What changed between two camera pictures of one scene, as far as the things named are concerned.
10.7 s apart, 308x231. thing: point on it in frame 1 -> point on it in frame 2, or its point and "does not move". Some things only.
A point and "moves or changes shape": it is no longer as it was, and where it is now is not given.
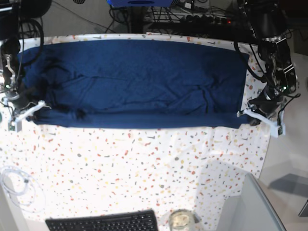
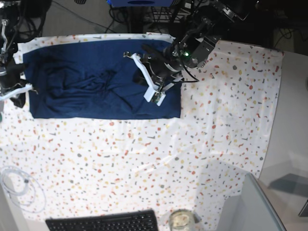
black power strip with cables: x=181 y=15 does not move
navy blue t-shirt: x=100 y=83 moves or changes shape
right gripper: x=268 y=103 -> x=165 y=67
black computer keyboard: x=145 y=220 does not move
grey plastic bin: x=252 y=211 does not move
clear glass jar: x=181 y=220 does not move
